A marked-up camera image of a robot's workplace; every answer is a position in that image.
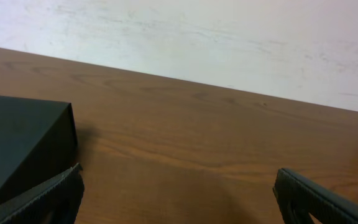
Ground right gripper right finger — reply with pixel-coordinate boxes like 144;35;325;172
273;168;358;224

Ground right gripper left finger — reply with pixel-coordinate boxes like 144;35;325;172
0;163;85;223

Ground dark green box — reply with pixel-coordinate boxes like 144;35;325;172
0;96;78;204

